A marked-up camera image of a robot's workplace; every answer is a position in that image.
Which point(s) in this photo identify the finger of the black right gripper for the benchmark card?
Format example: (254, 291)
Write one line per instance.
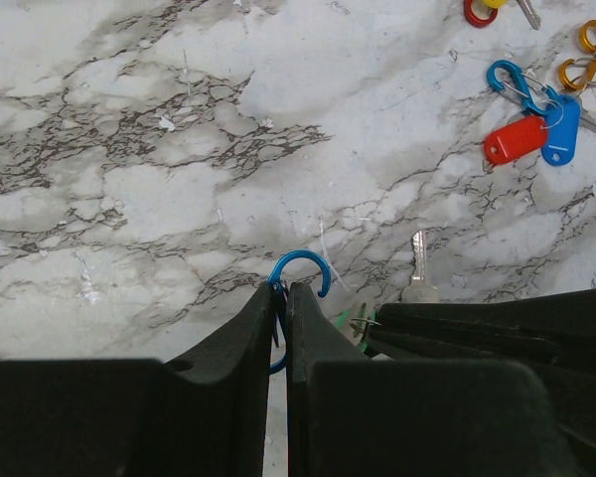
(553, 335)

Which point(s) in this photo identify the green key tag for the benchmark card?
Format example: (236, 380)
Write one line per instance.
(354, 324)

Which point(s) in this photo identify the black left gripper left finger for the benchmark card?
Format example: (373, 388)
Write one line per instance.
(200, 414)

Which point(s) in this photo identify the small red key tag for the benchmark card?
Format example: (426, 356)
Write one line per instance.
(515, 140)

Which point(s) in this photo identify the blue key tag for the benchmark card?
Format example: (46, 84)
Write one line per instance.
(562, 126)

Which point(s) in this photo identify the red S carabiner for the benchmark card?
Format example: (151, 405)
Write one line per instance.
(478, 14)

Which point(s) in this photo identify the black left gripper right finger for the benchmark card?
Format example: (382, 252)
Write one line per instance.
(349, 415)

